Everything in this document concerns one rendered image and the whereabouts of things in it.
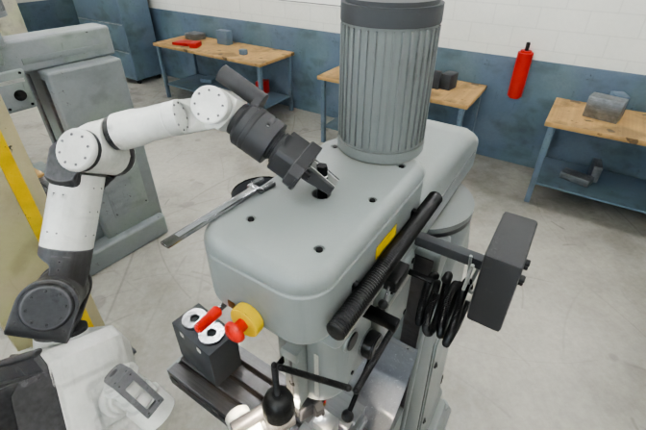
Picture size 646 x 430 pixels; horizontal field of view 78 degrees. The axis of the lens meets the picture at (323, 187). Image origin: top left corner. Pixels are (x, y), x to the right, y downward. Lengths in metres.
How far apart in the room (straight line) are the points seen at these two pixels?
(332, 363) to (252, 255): 0.41
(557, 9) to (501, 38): 0.55
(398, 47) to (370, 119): 0.15
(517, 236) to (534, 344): 2.20
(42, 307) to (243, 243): 0.37
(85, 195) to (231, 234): 0.31
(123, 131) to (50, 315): 0.34
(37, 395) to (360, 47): 0.82
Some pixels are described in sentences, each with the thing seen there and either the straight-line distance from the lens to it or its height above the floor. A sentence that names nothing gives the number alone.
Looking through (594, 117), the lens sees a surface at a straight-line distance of 4.44.
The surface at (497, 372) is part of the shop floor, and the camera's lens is 2.95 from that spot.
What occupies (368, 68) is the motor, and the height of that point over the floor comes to 2.09.
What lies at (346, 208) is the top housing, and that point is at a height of 1.89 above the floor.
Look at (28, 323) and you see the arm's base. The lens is 0.86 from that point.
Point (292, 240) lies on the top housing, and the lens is 0.65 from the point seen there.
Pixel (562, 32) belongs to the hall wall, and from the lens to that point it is 4.81.
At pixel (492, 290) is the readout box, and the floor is 1.64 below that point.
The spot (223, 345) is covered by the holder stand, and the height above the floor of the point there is 1.11.
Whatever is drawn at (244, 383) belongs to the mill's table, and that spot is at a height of 0.93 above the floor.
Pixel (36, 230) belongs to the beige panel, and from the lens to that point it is 2.48.
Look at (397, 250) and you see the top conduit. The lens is 0.78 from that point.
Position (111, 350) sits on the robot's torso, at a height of 1.63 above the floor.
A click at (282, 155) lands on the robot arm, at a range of 0.70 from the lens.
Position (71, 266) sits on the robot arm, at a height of 1.79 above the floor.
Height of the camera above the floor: 2.31
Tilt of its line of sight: 33 degrees down
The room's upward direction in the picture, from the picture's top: straight up
